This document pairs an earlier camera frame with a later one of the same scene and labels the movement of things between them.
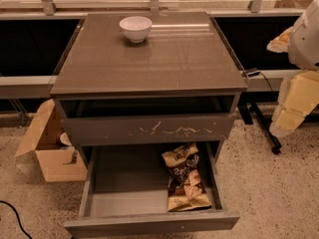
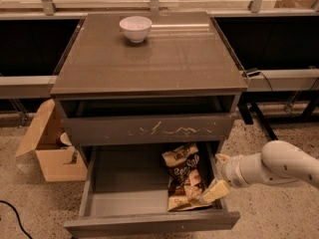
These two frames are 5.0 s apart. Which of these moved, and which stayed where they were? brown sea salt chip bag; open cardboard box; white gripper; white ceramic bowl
Moved: white gripper
Stayed: open cardboard box; white ceramic bowl; brown sea salt chip bag
